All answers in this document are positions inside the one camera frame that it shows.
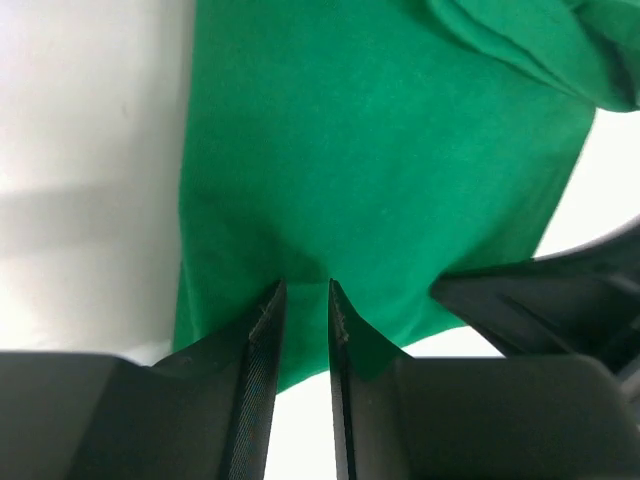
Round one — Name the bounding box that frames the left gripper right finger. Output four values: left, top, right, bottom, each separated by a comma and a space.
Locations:
328, 281, 639, 479

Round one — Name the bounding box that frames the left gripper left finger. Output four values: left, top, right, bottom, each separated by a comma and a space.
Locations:
1, 282, 287, 479

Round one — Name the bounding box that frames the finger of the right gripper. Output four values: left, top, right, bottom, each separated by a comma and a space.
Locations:
430, 220, 639, 370

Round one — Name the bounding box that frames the green t shirt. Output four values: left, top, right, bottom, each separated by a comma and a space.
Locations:
174, 1, 639, 389

